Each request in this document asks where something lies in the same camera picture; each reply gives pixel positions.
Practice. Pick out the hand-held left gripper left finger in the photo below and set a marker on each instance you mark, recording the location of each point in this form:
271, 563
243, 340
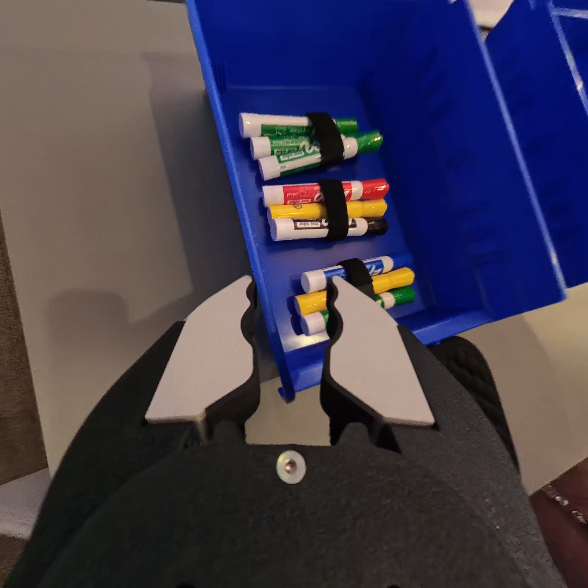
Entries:
206, 363

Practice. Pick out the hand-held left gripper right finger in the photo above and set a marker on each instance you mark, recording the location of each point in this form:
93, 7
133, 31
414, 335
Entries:
372, 363

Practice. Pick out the blue plastic bin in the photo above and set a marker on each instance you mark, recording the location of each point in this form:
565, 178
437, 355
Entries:
413, 138
528, 115

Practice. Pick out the green dry-erase marker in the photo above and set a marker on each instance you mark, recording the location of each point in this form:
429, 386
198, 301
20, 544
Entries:
367, 142
399, 296
285, 164
257, 123

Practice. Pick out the yellow marker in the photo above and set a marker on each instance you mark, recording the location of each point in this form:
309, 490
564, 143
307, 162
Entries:
395, 279
298, 211

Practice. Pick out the blue dry-erase marker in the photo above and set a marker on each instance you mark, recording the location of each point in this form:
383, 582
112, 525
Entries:
317, 278

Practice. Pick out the black woven cloth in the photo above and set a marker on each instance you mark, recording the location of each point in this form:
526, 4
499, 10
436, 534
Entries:
477, 376

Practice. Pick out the black dry-erase marker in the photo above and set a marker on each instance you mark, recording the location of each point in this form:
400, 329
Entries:
285, 228

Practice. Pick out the red dry-erase marker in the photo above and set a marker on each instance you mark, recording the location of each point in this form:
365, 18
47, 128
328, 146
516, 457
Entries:
294, 194

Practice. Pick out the person's maroon clothing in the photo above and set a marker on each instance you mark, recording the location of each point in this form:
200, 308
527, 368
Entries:
560, 551

